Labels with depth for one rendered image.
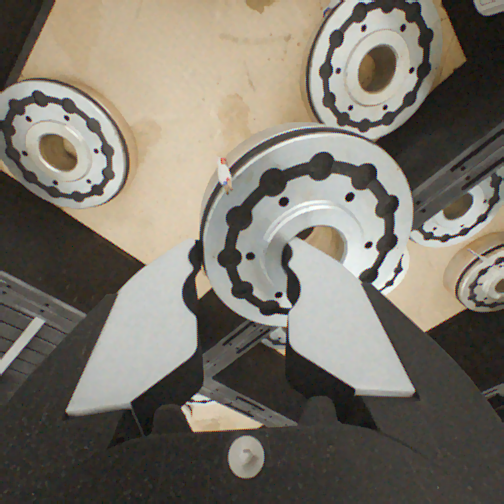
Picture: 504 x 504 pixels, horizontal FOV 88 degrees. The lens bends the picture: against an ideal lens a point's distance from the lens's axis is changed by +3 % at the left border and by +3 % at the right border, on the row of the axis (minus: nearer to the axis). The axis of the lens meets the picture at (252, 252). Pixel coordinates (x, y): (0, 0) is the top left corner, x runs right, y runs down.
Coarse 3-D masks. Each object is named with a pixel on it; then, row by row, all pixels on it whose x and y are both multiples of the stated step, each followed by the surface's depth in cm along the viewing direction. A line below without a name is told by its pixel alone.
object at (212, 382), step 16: (496, 160) 18; (464, 176) 18; (480, 176) 18; (448, 192) 19; (464, 192) 19; (432, 208) 19; (416, 224) 20; (256, 336) 25; (240, 352) 26; (208, 368) 27; (208, 384) 28; (224, 384) 29; (496, 384) 32; (240, 400) 30; (256, 400) 31; (272, 416) 32; (288, 416) 33
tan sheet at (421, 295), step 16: (496, 224) 32; (464, 240) 33; (416, 256) 33; (432, 256) 34; (448, 256) 34; (416, 272) 35; (432, 272) 35; (400, 288) 36; (416, 288) 36; (432, 288) 36; (400, 304) 38; (416, 304) 38; (432, 304) 38; (448, 304) 38; (416, 320) 39; (432, 320) 40
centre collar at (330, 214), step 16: (304, 208) 11; (320, 208) 11; (336, 208) 11; (272, 224) 11; (288, 224) 11; (304, 224) 11; (320, 224) 11; (336, 224) 11; (352, 224) 11; (272, 240) 11; (288, 240) 11; (352, 240) 12; (272, 256) 12; (336, 256) 13; (352, 256) 12; (272, 272) 12
